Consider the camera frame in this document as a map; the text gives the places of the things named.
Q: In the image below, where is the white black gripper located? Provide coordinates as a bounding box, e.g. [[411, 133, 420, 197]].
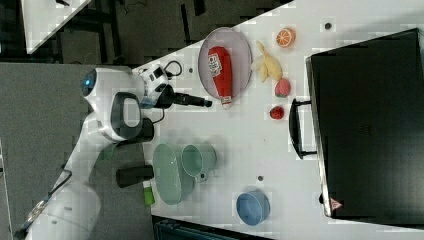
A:
[[140, 64, 212, 109]]

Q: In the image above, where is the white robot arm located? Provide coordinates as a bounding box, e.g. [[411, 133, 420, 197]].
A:
[[14, 64, 212, 240]]

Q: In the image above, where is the red plush ketchup bottle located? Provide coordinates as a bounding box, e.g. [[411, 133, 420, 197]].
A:
[[208, 46, 232, 110]]

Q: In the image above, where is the dark red plush strawberry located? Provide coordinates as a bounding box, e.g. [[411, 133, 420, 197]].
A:
[[269, 106, 285, 120]]

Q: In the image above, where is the green cup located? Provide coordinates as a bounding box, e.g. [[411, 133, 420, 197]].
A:
[[182, 144, 217, 182]]

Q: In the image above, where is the black toaster oven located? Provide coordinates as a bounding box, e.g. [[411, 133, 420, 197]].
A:
[[305, 28, 424, 229]]

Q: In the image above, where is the plush orange slice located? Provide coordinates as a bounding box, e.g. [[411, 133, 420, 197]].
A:
[[276, 27, 296, 48]]

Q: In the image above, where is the green perforated oval strainer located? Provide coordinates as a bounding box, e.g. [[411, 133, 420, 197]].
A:
[[153, 143, 194, 205]]

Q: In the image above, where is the yellow plush banana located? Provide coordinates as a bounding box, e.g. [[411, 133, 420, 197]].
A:
[[251, 41, 283, 82]]

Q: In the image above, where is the light pink plush strawberry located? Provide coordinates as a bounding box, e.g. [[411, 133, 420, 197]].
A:
[[274, 78, 291, 98]]

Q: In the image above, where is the blue bowl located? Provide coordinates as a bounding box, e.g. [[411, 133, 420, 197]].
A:
[[236, 190, 270, 226]]

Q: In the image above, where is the black cable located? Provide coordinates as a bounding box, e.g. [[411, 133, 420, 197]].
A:
[[163, 60, 184, 78]]

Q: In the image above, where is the grey round plate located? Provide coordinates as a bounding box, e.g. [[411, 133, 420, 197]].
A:
[[198, 27, 252, 99]]

